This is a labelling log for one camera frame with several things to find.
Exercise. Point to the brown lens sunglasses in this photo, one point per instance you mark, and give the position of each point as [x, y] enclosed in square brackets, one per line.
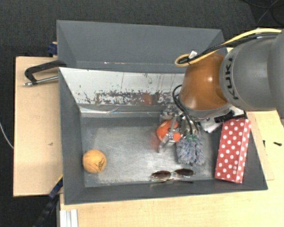
[164, 174]

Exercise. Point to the orange fruit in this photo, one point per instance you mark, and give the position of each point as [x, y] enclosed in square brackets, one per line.
[162, 131]

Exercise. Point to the tan ball with black mark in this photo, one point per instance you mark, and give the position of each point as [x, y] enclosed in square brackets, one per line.
[94, 161]

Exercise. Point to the blue and white fuzzy cloth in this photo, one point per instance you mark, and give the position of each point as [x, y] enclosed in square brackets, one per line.
[189, 151]

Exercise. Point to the red white-dotted box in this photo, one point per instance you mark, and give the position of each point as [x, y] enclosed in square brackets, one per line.
[232, 150]

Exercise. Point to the black cylinder on white bracket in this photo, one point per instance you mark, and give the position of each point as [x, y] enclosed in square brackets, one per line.
[223, 119]

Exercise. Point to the brown cardboard board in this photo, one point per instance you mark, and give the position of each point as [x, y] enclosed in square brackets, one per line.
[38, 131]

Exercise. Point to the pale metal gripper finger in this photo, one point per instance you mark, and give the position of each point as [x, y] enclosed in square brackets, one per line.
[171, 141]
[162, 145]

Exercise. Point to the grey metal bin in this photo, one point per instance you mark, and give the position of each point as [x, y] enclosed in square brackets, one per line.
[132, 46]

